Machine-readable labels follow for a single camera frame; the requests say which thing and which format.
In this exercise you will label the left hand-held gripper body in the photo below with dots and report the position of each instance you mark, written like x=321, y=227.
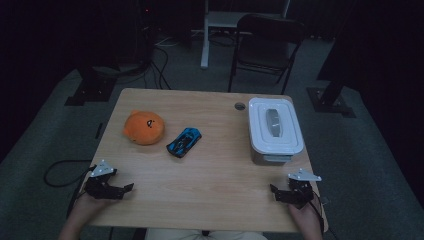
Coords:
x=100, y=191

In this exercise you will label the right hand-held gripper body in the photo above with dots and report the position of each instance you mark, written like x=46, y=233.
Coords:
x=301, y=191

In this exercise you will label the translucent grey storage box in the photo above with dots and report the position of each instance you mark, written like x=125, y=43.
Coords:
x=266, y=159

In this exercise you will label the orange plush toy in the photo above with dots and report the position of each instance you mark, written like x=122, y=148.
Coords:
x=144, y=128

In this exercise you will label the blue toy car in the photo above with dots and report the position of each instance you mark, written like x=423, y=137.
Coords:
x=184, y=141

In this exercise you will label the person's left hand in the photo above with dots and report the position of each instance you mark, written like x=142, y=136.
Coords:
x=86, y=208

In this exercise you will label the person's right hand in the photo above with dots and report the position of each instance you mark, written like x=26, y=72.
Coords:
x=308, y=218

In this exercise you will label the black stand base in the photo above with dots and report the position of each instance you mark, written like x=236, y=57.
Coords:
x=330, y=100
x=91, y=90

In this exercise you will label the black folding chair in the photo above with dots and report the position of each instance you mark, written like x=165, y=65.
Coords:
x=265, y=50

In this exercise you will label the white metal desk frame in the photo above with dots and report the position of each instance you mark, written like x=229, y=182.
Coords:
x=213, y=20

